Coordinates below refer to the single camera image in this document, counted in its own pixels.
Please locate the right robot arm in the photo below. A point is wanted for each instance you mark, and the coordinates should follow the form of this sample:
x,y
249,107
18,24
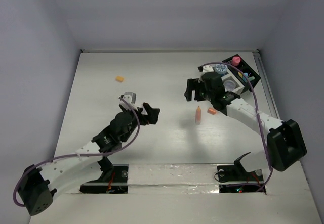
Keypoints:
x,y
282,140

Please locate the clear round jar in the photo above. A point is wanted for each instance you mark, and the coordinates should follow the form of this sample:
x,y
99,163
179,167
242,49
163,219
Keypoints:
x,y
229,85

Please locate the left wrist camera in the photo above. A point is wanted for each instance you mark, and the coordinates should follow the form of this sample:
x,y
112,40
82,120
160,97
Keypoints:
x,y
128,98

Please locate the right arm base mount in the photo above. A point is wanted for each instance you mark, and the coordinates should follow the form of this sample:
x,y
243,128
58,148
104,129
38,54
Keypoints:
x,y
233,178

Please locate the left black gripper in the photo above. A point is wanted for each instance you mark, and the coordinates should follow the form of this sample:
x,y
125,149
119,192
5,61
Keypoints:
x,y
150,118

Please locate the orange pencil shaped pen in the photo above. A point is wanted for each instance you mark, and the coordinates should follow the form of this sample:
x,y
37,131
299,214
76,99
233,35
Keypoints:
x,y
198,116

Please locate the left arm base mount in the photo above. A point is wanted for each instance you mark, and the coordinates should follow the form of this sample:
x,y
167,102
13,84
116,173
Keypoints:
x,y
113,181

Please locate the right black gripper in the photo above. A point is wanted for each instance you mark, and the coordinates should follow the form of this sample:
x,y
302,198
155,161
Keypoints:
x,y
193,84

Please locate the black container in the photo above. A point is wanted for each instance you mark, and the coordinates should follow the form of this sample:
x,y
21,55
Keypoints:
x,y
243,72

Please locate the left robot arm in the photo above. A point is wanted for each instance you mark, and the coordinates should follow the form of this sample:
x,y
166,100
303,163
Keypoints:
x,y
42,183

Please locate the blue highlighter pen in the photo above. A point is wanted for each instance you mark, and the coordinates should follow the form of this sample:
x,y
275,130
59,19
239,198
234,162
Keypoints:
x,y
245,77

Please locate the pink capped tube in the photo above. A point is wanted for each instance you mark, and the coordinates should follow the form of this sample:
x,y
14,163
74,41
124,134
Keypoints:
x,y
235,61

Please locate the white slotted container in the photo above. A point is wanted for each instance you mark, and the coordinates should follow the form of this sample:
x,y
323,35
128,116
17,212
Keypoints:
x,y
239,85

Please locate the dark orange eraser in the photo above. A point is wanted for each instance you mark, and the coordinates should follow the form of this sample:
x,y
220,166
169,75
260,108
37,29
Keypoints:
x,y
211,111

